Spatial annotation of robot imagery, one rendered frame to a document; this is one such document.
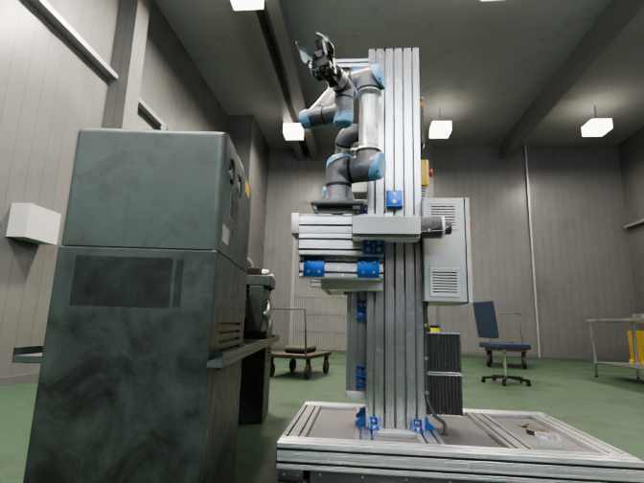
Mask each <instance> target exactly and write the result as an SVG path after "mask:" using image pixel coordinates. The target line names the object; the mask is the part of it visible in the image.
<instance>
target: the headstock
mask: <svg viewBox="0 0 644 483"><path fill-rule="evenodd" d="M239 173H240V174H241V178H239ZM250 209H251V188H250V186H249V183H248V181H247V178H246V175H245V173H244V170H243V169H242V165H241V163H240V160H239V157H238V154H237V152H236V150H235V148H234V146H233V143H232V141H231V138H230V136H229V134H228V132H209V131H181V130H154V129H127V128H99V127H83V128H81V129H80V130H79V132H78V138H77V144H76V150H75V157H74V164H73V170H72V176H71V183H70V190H69V196H68V202H67V209H66V216H65V222H64V228H63V235H62V242H61V245H82V246H112V247H143V248H173V249H204V250H217V251H218V252H219V253H220V254H222V255H223V256H224V257H226V258H227V259H228V260H230V261H231V262H232V263H234V264H235V265H236V266H238V267H239V268H240V269H242V270H243V271H244V272H246V269H247V255H248V240H249V224H250Z"/></svg>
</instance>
